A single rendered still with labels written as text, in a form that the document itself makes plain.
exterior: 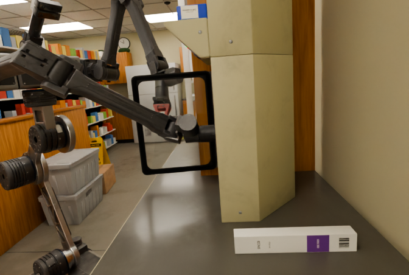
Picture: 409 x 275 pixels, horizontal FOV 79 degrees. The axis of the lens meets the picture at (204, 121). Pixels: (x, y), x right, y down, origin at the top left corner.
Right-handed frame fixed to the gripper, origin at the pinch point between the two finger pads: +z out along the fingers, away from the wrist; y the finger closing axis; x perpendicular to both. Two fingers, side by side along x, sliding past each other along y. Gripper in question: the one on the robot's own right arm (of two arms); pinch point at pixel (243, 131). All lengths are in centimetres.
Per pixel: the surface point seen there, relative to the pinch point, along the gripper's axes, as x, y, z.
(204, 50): -25.2, -15.5, -9.8
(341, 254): 23.8, -28.8, 18.8
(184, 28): -31.1, -15.6, -14.6
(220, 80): -17.4, -15.4, -6.4
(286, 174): 13.8, -4.6, 12.5
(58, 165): 51, 135, -170
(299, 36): -32.1, 22.1, 25.1
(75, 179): 69, 143, -161
